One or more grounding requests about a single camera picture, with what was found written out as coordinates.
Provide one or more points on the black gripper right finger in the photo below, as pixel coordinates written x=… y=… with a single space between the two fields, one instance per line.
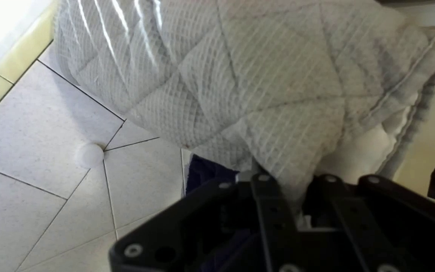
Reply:
x=377 y=226

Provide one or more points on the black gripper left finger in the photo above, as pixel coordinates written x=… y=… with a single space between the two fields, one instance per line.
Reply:
x=267 y=226

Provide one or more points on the grey quilted oven mitten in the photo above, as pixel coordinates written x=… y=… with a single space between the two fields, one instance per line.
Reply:
x=278 y=75

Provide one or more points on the navy blue towel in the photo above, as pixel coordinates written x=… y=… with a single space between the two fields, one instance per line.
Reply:
x=207 y=173

